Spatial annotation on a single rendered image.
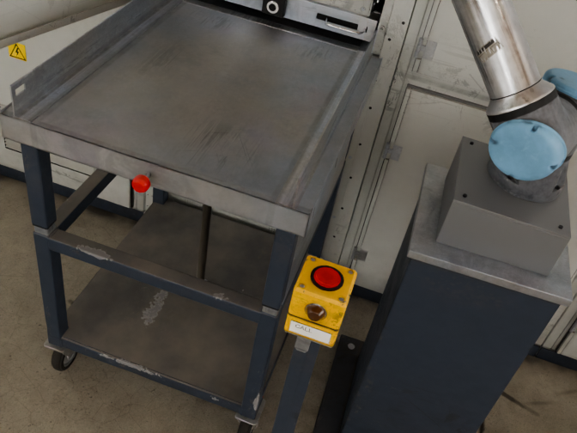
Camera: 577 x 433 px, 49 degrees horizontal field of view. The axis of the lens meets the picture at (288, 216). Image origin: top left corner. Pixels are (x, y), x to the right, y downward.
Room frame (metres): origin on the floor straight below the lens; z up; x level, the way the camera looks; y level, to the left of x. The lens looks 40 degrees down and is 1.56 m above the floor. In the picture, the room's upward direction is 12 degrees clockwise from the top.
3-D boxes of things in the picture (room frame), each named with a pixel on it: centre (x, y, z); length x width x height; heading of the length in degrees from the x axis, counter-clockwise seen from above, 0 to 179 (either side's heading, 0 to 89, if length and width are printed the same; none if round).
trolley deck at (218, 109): (1.24, 0.21, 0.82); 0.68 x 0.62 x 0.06; 170
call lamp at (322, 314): (0.61, -0.07, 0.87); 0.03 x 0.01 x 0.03; 80
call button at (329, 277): (0.66, -0.07, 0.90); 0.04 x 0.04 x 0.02
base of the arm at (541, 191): (1.09, -0.45, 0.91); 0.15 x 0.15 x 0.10
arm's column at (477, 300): (1.07, -0.42, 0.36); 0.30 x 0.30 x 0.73; 82
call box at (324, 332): (0.66, -0.07, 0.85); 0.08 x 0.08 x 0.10; 80
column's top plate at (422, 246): (1.07, -0.42, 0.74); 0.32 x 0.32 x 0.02; 82
